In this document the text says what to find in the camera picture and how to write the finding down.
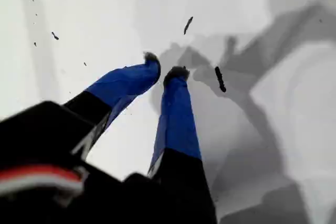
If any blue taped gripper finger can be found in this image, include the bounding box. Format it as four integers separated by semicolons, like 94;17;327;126
146;66;218;224
62;52;162;157

